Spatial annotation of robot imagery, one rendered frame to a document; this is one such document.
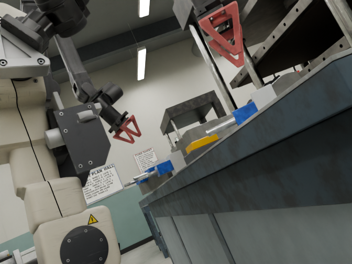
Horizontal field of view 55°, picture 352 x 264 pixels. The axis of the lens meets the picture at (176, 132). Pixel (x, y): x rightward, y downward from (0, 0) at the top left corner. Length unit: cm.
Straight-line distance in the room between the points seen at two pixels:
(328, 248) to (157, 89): 827
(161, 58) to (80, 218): 830
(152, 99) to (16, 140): 776
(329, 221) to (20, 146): 68
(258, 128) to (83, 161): 51
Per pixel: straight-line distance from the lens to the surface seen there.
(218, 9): 58
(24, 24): 80
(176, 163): 89
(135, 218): 811
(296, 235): 55
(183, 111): 560
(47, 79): 122
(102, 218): 82
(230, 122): 59
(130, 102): 852
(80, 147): 83
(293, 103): 32
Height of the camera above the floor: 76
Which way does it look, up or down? 9 degrees up
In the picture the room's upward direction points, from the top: 24 degrees counter-clockwise
